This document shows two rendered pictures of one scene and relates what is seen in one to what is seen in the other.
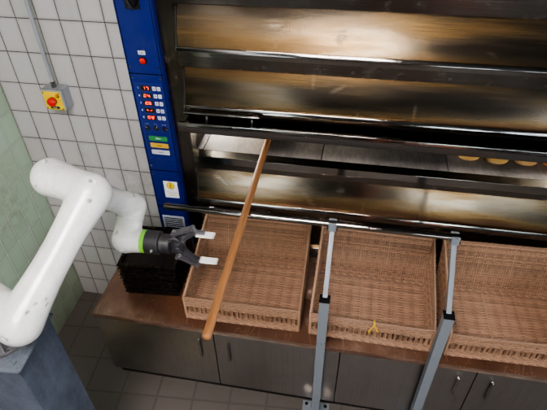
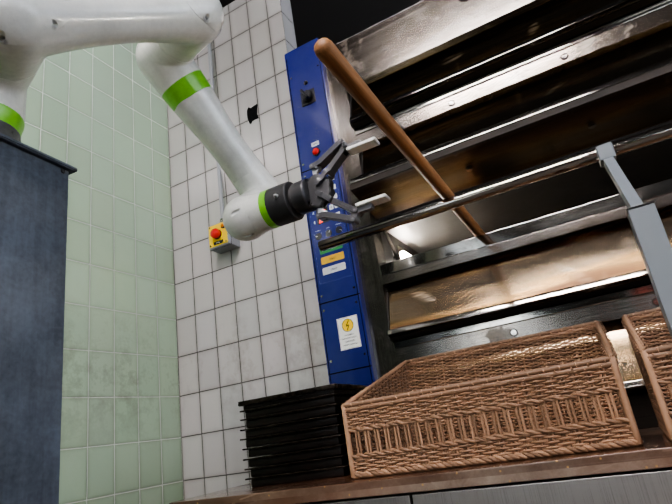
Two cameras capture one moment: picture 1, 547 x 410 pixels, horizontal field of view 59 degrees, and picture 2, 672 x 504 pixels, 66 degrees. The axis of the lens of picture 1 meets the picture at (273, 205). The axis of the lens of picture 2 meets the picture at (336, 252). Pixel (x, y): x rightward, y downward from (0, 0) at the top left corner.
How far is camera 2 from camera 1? 184 cm
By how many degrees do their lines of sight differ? 61
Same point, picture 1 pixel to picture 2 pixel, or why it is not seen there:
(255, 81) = (445, 129)
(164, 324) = (300, 490)
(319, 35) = (506, 40)
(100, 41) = (277, 158)
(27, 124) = (186, 298)
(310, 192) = (574, 263)
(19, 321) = not seen: outside the picture
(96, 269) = not seen: outside the picture
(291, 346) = (631, 479)
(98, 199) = not seen: outside the picture
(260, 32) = (439, 69)
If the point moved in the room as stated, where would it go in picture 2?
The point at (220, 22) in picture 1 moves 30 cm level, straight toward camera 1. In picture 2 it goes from (395, 84) to (386, 25)
